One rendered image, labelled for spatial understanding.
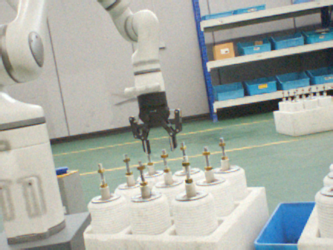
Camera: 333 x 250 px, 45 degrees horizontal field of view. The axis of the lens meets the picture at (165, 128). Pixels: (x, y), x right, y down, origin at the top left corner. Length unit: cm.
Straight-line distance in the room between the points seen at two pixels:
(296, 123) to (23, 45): 273
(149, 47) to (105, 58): 524
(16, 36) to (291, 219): 90
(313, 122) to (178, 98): 322
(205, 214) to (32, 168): 40
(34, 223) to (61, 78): 578
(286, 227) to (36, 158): 81
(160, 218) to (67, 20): 565
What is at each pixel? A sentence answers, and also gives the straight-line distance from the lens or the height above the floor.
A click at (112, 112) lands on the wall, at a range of 623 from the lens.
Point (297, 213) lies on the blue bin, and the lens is 123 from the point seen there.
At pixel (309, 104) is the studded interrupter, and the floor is 22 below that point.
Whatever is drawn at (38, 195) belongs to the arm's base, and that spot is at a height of 37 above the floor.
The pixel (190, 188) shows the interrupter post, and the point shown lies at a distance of 90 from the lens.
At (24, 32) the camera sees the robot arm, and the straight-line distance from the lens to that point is 65.
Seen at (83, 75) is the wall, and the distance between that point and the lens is 631.
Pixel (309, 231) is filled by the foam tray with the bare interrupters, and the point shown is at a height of 18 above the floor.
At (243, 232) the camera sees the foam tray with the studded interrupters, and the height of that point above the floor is 14.
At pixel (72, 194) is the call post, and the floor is 26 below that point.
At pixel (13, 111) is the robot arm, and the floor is 50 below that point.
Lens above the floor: 49
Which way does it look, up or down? 5 degrees down
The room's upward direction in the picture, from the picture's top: 10 degrees counter-clockwise
